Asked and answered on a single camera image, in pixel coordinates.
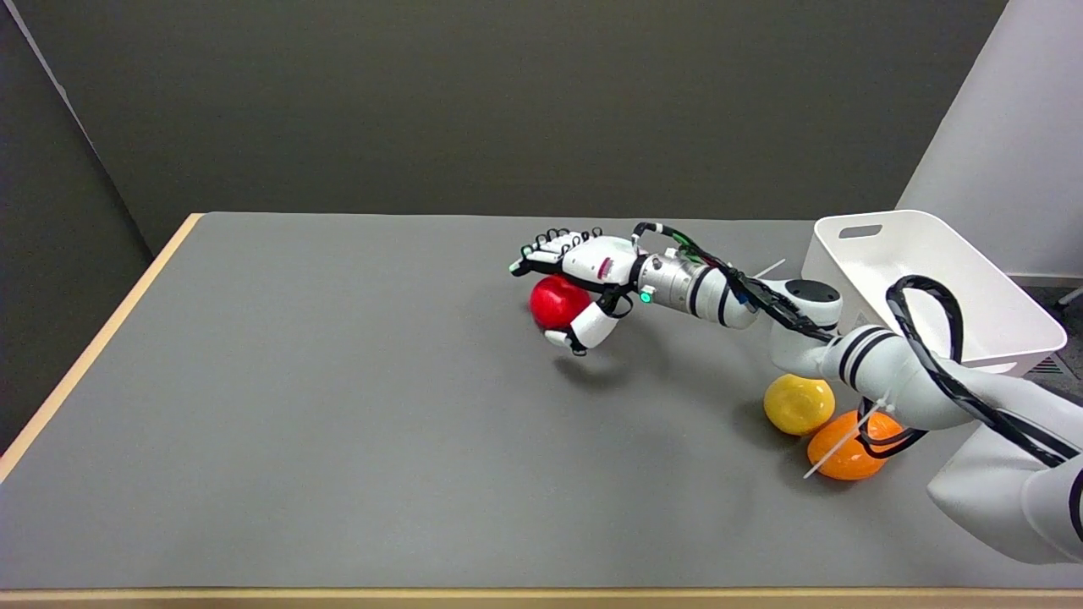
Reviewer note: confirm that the yellow lemon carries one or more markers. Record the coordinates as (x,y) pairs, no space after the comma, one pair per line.
(798,405)

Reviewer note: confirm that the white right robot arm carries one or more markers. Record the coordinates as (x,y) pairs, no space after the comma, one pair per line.
(888,372)

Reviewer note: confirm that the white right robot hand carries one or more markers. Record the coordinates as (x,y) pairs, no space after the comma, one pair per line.
(584,271)

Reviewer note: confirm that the red tomato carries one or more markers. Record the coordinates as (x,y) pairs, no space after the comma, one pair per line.
(554,302)

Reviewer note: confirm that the orange mango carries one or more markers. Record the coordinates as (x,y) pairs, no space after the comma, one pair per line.
(846,457)

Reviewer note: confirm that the grey table mat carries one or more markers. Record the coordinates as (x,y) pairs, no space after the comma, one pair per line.
(338,406)

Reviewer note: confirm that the white plastic bin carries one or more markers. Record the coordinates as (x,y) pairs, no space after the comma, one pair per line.
(931,254)

